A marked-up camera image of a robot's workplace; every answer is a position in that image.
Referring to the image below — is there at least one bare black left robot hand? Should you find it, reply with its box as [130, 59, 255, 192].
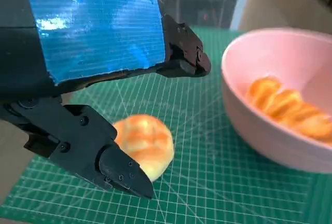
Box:
[0, 0, 212, 199]

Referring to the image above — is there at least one round toy bread bun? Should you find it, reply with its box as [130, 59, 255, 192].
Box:
[111, 114, 175, 183]

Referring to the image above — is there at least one pink bowl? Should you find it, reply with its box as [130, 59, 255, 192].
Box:
[221, 27, 332, 175]

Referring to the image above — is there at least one long twisted toy bread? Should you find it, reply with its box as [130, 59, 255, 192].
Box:
[245, 76, 332, 146]

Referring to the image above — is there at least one white mesh cabinet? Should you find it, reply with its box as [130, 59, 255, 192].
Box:
[146, 0, 261, 30]

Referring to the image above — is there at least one green cutting mat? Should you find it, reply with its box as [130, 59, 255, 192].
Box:
[0, 25, 332, 224]

